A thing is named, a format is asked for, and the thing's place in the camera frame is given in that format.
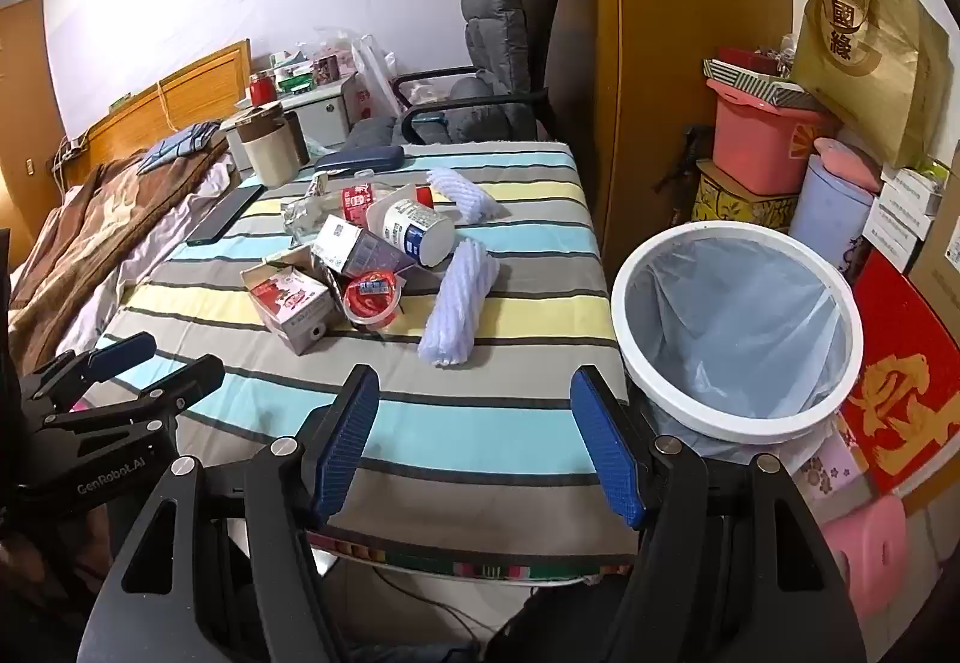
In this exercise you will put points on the pink floral box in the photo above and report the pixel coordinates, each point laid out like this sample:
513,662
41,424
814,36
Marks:
832,468

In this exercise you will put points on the pink plastic tub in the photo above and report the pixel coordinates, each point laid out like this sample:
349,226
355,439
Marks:
757,142

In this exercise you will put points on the clear plastic bag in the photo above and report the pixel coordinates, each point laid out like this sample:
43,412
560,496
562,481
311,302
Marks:
330,59

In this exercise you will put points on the red milk carton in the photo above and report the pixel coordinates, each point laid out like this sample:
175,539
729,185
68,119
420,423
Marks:
289,303

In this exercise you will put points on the white power strip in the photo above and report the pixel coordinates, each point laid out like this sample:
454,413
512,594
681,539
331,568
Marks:
71,145

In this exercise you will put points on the grey chair cushion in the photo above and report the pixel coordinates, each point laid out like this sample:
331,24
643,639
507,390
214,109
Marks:
491,10

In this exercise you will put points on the pink plastic stool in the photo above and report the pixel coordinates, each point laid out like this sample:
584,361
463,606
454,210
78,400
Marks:
870,543

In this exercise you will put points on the red gift box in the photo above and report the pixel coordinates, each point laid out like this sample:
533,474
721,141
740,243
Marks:
900,348

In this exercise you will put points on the clear bottle with red label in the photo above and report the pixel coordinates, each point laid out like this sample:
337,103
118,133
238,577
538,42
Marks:
311,213

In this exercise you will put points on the purple and white carton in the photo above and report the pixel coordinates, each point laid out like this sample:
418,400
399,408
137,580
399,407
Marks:
352,247

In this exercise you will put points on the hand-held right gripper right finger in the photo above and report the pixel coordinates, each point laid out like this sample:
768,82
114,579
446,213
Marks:
604,453

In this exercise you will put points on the beige container with brown lid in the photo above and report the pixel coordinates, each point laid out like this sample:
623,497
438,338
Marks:
270,157

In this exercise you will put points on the wooden door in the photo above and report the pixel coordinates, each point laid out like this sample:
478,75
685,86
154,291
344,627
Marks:
30,93

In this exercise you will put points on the lilac bucket with pink lid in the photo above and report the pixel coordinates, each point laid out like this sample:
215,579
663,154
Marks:
825,213

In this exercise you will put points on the wooden wardrobe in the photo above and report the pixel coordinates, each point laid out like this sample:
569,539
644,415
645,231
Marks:
675,33

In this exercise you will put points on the dark grey pillow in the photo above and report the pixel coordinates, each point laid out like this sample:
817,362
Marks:
367,134

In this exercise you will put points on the white plastic bag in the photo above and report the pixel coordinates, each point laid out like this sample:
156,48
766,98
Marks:
371,78

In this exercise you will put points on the yellow patterned box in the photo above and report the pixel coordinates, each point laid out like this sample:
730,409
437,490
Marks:
739,205

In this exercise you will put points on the white foam fruit net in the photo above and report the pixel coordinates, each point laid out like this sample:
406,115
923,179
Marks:
461,192
457,303

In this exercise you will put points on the navy blue case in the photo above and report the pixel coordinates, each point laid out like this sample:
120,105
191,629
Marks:
360,157

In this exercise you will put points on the pale bed sheet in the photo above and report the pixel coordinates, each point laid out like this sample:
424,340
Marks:
172,213

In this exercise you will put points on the wooden headboard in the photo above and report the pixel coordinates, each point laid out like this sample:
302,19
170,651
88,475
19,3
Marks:
195,85

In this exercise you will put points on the black office chair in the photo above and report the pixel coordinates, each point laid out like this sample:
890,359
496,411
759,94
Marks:
544,18

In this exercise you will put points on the gold paper bag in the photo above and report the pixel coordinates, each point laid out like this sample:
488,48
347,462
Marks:
862,63

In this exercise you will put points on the black smartphone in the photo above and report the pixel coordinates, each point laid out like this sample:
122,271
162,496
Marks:
225,214

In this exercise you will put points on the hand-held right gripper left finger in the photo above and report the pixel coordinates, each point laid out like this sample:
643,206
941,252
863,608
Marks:
349,438

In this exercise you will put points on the brown cardboard box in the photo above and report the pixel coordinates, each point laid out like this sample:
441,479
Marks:
945,258

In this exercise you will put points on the green and white carton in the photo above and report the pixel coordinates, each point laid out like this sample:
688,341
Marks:
289,79

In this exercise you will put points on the brown blanket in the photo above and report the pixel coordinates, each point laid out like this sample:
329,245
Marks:
97,205

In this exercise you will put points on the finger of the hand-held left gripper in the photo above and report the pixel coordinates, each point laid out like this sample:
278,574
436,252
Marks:
187,382
124,352

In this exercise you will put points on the red jar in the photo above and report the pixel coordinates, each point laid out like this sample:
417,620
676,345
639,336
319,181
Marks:
261,89

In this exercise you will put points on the white round trash bin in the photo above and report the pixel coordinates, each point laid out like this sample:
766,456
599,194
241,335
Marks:
624,329

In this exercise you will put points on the green striped gift box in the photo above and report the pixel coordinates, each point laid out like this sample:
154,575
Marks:
742,79

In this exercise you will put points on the translucent bin liner bag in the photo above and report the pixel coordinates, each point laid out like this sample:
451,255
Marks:
750,303

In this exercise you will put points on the white nightstand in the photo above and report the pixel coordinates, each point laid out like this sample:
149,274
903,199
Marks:
322,112

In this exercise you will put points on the blue plaid cloth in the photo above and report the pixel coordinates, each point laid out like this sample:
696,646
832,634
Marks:
180,145

